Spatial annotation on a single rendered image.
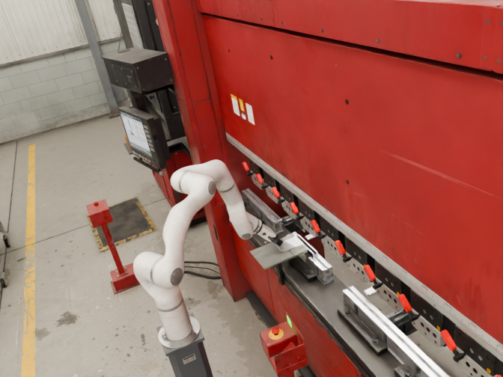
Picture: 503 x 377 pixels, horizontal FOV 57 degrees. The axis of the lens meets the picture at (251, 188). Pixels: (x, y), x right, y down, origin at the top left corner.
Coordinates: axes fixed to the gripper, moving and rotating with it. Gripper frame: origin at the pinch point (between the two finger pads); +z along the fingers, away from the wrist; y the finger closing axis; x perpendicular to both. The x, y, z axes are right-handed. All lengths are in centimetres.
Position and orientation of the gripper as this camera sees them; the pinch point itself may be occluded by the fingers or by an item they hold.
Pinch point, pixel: (276, 239)
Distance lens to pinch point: 249.2
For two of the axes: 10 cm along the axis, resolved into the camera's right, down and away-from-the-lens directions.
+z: 7.1, 4.7, 5.3
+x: -6.1, 7.9, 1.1
